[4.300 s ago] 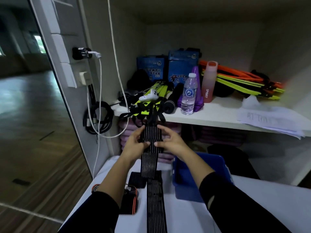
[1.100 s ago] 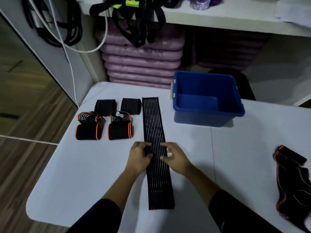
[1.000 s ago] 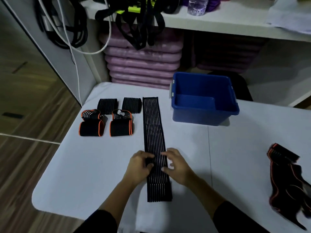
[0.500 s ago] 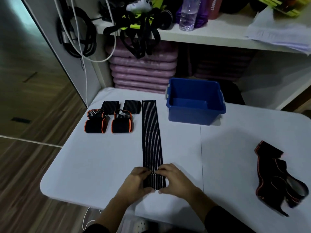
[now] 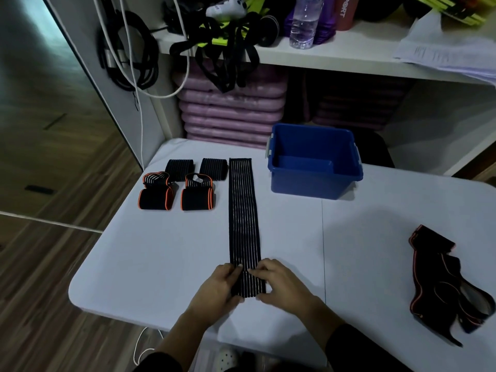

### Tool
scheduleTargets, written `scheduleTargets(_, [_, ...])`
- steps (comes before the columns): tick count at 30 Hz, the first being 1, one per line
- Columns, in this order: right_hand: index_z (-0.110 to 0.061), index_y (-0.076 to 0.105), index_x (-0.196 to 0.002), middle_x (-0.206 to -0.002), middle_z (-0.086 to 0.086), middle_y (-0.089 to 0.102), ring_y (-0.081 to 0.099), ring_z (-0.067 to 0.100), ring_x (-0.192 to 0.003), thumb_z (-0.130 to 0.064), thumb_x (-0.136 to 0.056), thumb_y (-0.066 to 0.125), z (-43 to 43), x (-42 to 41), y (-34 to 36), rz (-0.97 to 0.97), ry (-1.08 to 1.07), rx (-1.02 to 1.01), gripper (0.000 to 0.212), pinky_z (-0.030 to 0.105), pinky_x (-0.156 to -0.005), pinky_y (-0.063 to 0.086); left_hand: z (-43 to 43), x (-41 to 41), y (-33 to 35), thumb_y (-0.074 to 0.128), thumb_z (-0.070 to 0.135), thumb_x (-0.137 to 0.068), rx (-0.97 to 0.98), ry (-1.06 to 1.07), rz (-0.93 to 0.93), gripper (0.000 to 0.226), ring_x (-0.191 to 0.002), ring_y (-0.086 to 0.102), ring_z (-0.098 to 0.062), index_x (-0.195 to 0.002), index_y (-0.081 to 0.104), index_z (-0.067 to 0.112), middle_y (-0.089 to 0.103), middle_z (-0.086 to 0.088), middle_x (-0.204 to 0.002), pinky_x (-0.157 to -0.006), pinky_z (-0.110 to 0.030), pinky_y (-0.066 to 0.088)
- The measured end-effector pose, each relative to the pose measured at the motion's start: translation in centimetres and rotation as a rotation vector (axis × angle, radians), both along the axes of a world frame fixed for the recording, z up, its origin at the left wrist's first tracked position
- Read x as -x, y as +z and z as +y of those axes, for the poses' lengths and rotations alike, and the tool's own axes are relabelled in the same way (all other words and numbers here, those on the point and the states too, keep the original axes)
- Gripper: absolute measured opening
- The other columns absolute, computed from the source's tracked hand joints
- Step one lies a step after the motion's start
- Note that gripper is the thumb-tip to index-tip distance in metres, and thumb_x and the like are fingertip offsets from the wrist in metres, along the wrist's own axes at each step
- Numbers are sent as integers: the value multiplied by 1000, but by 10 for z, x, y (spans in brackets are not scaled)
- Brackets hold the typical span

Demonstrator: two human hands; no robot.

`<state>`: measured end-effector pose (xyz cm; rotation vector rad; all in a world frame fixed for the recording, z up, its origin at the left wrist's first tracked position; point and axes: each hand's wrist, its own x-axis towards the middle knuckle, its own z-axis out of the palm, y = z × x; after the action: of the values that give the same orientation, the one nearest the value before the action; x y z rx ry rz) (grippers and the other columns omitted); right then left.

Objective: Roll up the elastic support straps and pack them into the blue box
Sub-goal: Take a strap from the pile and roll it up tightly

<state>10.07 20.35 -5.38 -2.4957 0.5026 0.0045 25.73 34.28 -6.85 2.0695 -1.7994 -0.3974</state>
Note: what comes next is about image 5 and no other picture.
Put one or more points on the purple bottle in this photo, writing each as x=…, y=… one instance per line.
x=327, y=30

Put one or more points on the white shelf unit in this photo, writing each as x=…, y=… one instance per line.
x=348, y=54

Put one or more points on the black cylindrical roller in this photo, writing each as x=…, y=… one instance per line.
x=269, y=30

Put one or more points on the person's right forearm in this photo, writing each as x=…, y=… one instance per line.
x=333, y=329

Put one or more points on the blue plastic bin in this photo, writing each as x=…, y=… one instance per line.
x=310, y=187

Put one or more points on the person's left forearm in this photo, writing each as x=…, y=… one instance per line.
x=178, y=344

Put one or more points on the stack of pink mats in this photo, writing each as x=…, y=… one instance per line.
x=232, y=116
x=356, y=108

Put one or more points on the person's left hand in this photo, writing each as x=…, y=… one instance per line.
x=213, y=298

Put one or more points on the white paper sheets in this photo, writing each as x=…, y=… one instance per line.
x=445, y=54

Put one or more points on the person's white shoe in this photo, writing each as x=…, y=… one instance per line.
x=226, y=358

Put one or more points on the wooden door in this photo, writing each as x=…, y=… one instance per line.
x=480, y=168

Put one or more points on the pink sport bottle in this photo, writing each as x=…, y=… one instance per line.
x=345, y=13

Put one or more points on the clear plastic water bottle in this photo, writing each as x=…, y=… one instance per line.
x=304, y=30

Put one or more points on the white handheld controller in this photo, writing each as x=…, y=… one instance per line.
x=224, y=9

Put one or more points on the black round bag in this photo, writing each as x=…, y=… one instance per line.
x=374, y=9

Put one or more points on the person's right hand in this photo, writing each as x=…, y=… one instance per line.
x=292, y=294

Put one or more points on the yellow orange agility ladder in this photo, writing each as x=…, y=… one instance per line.
x=453, y=9

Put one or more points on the black chair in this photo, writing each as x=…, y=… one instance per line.
x=377, y=151

